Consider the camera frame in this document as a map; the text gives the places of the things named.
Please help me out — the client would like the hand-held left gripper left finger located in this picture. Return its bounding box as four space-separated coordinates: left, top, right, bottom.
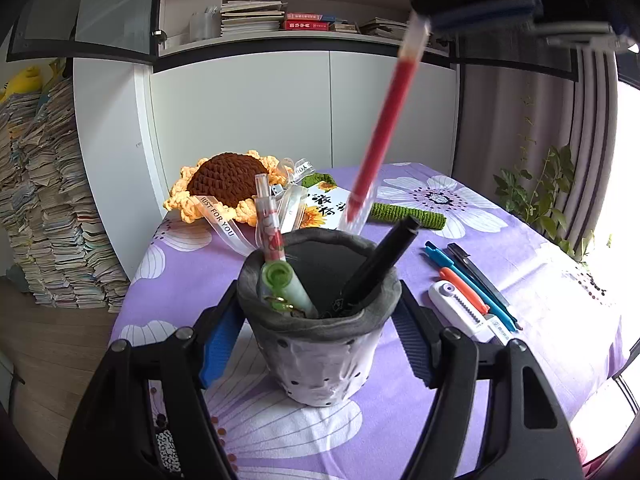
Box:
57 282 246 480

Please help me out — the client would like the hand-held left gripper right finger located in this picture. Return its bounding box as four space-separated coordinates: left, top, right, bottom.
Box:
395 285 586 480

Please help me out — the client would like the white utility knife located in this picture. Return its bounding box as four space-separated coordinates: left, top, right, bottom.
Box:
428 280 496 344

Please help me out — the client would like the orange pen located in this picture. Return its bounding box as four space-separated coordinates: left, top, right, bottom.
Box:
439 267 492 315

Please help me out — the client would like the white rectangular eraser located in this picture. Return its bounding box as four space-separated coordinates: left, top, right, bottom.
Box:
477 312 512 345

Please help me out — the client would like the light green highlighter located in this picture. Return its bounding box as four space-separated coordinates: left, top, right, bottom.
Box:
260 260 319 319

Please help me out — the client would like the black marker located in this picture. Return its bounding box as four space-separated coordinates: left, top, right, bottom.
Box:
337 215 421 314

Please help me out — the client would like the teal pen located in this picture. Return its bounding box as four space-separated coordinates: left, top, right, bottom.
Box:
425 241 520 330

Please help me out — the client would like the dark slim pen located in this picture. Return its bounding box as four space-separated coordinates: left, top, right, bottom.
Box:
446 242 512 307

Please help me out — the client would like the grey white pen holder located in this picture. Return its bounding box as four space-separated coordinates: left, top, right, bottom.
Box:
236 227 403 407

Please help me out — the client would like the pink patterned pen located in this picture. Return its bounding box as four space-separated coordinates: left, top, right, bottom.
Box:
254 173 287 264

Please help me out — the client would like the red pen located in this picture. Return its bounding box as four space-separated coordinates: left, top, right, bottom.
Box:
345 12 432 224

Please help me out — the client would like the dark cabinet door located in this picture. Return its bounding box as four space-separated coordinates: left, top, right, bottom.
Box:
445 0 581 79

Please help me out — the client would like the stack of worn books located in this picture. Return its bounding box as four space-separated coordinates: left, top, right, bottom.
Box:
360 17 409 41

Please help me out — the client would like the pale pink curtain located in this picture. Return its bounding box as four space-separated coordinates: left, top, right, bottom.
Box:
460 50 621 211

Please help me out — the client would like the clear printed ribbon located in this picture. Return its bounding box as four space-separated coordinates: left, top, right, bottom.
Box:
197 157 314 256

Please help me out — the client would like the purple floral tablecloth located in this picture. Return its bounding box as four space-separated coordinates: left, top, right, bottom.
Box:
109 161 632 480

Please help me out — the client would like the crochet sunflower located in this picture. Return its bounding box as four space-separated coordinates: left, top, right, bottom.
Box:
164 149 447 232

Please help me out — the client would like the white sunflower card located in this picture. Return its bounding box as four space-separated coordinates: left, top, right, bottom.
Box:
300 187 374 234

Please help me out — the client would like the red thick book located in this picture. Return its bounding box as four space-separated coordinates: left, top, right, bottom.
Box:
284 12 337 32

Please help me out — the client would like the green potted plant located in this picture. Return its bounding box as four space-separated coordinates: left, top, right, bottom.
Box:
492 145 614 261

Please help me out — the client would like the tall pile of papers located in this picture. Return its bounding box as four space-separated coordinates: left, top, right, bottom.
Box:
0 80 131 311

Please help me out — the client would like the white cabinet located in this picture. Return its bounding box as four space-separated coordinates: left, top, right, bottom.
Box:
72 50 461 281

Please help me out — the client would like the stack of magazines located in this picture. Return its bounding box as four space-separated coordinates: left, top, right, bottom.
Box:
220 0 286 37

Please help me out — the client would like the clear paper holder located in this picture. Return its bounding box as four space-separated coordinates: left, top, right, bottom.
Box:
189 7 222 41

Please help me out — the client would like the yellow plush toy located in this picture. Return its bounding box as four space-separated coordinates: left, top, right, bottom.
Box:
0 65 44 106

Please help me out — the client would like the glass cabinet door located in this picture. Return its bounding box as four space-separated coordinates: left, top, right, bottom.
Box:
7 0 166 66

